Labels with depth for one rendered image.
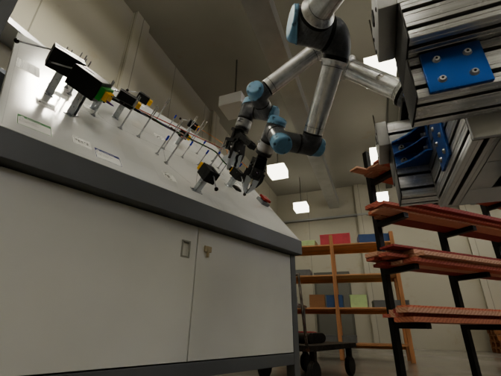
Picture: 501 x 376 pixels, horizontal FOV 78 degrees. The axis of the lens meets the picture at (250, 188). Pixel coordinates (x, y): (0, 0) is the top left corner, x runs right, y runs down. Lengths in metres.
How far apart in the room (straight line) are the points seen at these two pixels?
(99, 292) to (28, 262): 0.17
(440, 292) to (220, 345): 9.93
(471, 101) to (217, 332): 0.89
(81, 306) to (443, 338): 10.29
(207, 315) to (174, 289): 0.15
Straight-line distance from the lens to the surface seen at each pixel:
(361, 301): 6.19
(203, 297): 1.04
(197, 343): 1.03
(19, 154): 0.81
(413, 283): 10.74
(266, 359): 1.27
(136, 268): 0.90
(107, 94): 1.03
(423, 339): 10.66
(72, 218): 0.85
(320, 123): 1.19
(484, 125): 0.69
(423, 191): 1.01
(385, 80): 1.44
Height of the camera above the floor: 0.50
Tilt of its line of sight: 24 degrees up
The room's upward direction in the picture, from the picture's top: 1 degrees clockwise
